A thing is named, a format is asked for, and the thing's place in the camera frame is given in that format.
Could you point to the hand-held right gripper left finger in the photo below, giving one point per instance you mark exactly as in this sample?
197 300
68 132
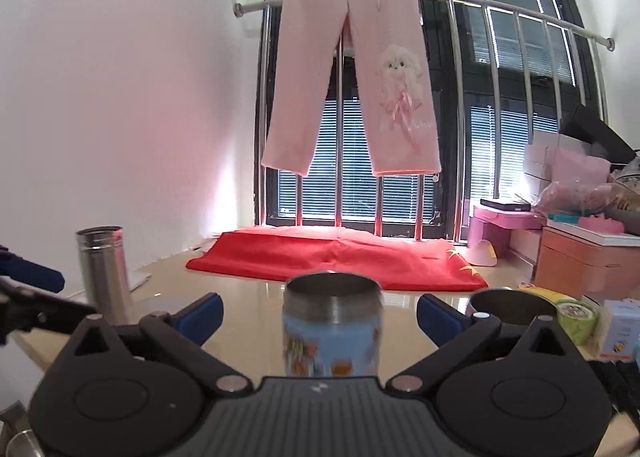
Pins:
202 318

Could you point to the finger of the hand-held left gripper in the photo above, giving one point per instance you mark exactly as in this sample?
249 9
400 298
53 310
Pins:
45 309
35 276

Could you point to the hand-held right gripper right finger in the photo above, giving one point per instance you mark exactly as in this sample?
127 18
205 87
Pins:
440 319

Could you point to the blue printed steel cup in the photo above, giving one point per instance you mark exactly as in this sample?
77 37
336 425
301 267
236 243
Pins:
330 332

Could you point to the dark steel cup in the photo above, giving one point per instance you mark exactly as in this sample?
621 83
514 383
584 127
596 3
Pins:
505 302

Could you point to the tall plain steel cup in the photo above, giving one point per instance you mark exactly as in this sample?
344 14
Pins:
102 272

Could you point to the white paper sheet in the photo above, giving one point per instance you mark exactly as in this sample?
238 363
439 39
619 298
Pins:
139 282

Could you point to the pink cap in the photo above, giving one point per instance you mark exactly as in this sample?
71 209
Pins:
480 254

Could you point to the pink plastic stool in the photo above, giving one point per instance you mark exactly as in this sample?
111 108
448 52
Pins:
500 229

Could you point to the yellow packet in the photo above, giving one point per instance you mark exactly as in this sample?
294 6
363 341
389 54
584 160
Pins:
547 293

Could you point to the red cloth with yellow stars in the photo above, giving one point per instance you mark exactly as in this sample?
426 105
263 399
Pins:
340 257

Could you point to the grey metal object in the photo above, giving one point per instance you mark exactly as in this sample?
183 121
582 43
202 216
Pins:
17 432

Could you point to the flat black box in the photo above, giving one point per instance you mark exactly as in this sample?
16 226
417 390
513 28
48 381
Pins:
505 205

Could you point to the green tape roll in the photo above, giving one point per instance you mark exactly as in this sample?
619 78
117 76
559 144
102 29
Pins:
577 322

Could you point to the pink storage box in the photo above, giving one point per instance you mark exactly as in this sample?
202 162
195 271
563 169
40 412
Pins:
585 259

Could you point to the teal small box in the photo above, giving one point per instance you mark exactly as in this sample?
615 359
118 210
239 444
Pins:
564 218

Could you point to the clear plastic bag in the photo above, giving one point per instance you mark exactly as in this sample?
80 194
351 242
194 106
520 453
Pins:
575 197

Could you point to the white box with bee print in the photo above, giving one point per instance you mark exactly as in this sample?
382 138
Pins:
622 332

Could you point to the pink toy block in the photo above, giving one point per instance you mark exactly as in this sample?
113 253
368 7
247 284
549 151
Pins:
600 226

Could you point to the stack of white boxes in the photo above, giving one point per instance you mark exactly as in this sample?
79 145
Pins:
542 157

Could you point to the pink paper bag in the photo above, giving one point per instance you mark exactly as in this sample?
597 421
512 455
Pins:
580 167

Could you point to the pink pants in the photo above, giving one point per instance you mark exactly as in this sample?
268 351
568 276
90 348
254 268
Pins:
395 87

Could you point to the black case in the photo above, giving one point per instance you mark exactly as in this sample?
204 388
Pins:
600 132

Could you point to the steel window railing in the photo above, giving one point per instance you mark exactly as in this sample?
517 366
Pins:
500 67

